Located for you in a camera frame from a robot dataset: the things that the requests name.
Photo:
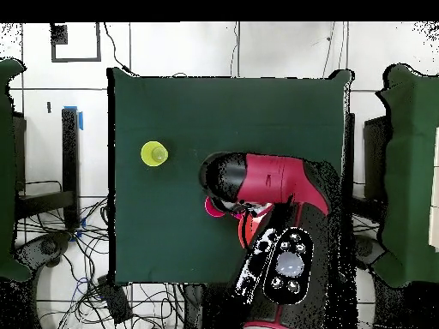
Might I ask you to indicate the orange bowl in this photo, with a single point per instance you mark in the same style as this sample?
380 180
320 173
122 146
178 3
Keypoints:
253 222

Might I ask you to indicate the yellow cup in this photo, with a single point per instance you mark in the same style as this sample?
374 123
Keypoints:
154 154

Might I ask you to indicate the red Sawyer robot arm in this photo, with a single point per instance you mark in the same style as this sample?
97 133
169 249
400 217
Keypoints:
274 178

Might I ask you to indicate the red cup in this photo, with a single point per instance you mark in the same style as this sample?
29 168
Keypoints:
211 209

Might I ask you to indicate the dark green table cloth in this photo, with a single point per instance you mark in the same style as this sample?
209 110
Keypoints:
154 102

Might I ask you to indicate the black box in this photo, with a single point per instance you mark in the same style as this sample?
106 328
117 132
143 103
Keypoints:
375 157

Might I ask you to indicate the black power strip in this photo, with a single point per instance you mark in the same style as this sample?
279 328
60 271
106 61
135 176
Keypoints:
116 301

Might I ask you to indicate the small black item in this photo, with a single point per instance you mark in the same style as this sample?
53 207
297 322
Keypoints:
49 107

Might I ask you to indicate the green cloth covered table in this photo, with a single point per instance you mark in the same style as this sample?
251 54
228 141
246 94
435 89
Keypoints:
411 171
5 171

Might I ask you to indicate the black post with blue tape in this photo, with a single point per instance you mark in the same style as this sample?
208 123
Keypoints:
70 164

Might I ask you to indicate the black pedestal foot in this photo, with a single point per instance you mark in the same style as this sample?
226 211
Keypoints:
48 247
368 248

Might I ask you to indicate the black metal frame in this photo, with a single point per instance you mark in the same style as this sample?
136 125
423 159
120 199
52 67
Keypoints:
44 203

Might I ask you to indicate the black square floor frame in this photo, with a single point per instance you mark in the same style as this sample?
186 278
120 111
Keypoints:
76 59

